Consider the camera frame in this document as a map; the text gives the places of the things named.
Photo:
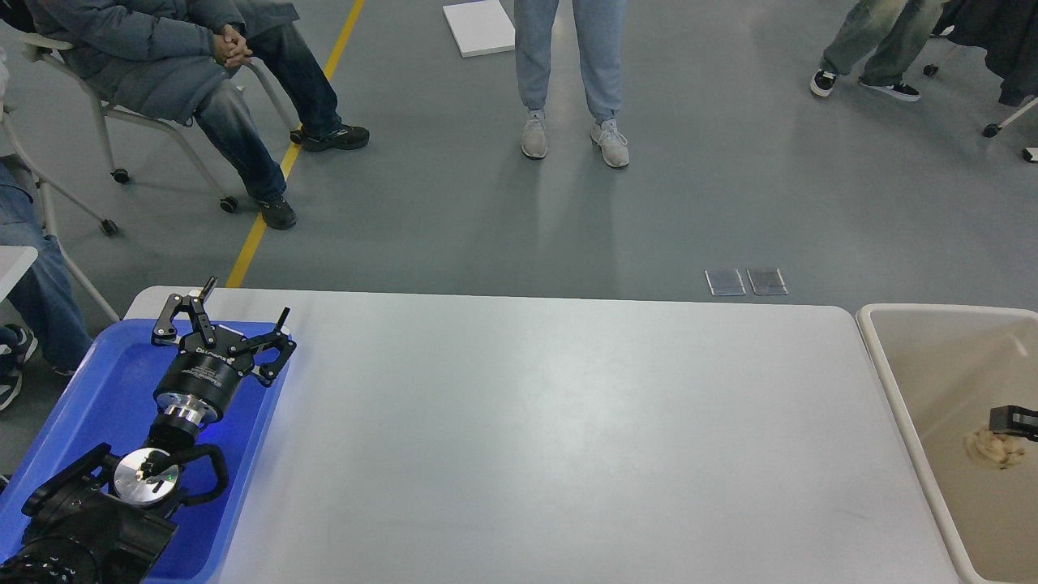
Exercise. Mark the beige plastic bin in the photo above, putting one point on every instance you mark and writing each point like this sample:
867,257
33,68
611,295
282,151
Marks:
943,367

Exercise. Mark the person in jeans at left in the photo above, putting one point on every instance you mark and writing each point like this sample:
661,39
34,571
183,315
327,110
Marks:
43,297

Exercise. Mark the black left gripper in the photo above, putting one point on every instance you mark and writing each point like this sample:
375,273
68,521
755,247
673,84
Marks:
212,362

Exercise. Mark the clear floor plate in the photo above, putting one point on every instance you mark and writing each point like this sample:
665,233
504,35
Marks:
767,281
725,282

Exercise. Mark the white rolling chair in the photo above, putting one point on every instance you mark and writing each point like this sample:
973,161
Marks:
38,48

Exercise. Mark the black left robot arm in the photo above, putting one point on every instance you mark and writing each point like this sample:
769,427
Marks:
141,470

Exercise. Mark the person in faded jeans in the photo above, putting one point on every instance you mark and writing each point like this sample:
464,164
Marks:
893,32

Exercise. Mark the white flat board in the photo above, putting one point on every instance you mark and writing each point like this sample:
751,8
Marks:
480,27

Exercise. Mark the white side table corner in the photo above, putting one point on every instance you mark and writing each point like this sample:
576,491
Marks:
15,262

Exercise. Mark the seated person in grey jacket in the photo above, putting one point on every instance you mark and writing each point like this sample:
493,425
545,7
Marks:
173,60

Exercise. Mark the clear floor plate right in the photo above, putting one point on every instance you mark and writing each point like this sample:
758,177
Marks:
767,281

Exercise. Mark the blue plastic tray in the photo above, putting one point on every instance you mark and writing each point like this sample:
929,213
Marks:
110,400

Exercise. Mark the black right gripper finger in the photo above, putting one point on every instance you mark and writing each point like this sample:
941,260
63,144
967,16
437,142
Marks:
1015,421

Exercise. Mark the brown paper ball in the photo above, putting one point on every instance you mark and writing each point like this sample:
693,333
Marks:
1000,452

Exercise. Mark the clear floor plate left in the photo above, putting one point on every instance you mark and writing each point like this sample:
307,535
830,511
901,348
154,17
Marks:
725,282

